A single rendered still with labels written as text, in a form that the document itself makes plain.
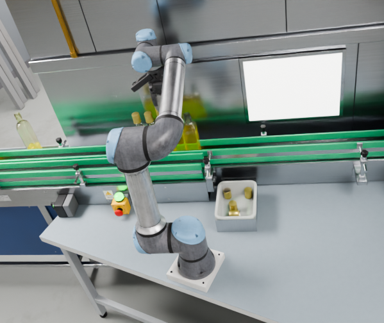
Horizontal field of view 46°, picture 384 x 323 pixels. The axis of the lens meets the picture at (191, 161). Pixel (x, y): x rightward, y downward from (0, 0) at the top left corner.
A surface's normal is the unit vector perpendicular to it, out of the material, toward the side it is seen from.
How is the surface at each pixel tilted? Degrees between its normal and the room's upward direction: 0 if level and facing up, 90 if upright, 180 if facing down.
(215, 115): 90
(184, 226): 8
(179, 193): 90
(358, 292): 0
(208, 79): 90
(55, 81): 90
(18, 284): 0
